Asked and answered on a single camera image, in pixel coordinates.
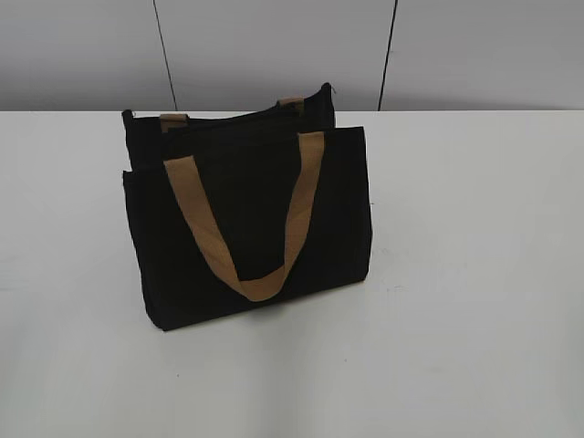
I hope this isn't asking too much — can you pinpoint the black canvas tote bag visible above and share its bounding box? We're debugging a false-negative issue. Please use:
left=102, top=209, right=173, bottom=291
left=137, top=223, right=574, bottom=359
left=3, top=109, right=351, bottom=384
left=121, top=84, right=372, bottom=331

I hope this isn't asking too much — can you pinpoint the tan front bag strap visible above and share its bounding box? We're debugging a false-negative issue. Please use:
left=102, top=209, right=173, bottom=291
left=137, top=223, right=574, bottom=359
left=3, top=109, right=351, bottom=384
left=162, top=130, right=327, bottom=303

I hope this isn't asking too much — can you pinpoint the tan bag strap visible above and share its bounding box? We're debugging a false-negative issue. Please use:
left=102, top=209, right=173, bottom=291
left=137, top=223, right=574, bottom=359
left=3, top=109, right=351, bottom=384
left=162, top=130, right=327, bottom=303
left=158, top=96, right=298, bottom=130

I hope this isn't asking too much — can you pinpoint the tan rear bag strap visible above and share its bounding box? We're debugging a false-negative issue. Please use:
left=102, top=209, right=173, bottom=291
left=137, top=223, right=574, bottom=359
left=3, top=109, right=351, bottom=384
left=158, top=96, right=298, bottom=130

